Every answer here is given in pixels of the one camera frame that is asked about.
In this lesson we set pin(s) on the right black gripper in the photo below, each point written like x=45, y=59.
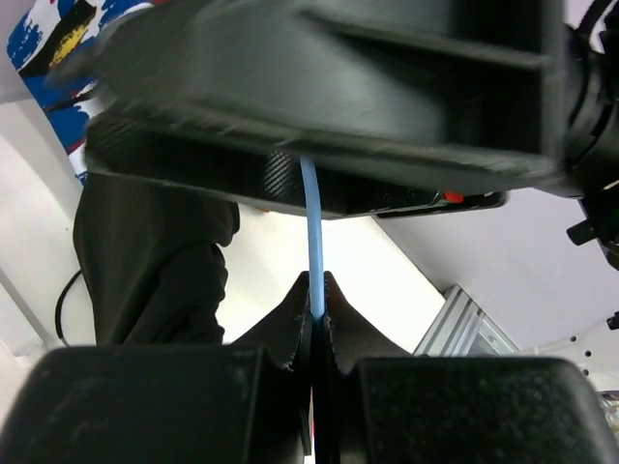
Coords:
x=591, y=142

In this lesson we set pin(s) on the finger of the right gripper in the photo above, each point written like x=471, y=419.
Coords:
x=123, y=149
x=414, y=93

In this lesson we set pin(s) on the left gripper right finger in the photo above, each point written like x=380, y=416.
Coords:
x=383, y=405

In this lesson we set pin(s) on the blue white patterned shorts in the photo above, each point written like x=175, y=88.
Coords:
x=49, y=38

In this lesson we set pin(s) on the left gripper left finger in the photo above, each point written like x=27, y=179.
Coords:
x=244, y=402

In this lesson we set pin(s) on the light blue wire hanger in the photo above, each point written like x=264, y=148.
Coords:
x=316, y=302

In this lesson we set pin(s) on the aluminium mounting rail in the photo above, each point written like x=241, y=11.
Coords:
x=463, y=329

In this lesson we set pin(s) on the black trousers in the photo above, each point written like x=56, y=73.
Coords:
x=150, y=257

